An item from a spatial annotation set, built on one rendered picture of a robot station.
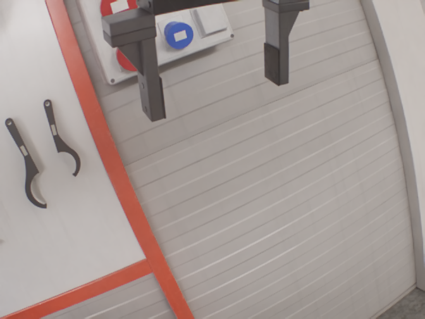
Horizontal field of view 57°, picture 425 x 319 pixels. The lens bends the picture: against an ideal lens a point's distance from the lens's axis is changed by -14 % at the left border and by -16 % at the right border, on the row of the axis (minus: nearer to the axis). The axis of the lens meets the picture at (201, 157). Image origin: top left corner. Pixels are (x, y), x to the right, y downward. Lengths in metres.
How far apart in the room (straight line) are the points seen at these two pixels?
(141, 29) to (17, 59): 0.96
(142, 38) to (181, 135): 1.04
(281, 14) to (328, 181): 1.27
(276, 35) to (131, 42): 0.15
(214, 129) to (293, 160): 0.31
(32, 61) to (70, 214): 0.48
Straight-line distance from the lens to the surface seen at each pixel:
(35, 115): 1.30
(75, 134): 1.30
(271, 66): 0.45
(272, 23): 0.44
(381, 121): 1.79
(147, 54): 0.37
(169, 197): 1.41
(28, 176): 1.28
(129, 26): 0.36
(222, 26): 1.23
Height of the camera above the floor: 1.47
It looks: 15 degrees down
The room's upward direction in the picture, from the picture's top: 21 degrees counter-clockwise
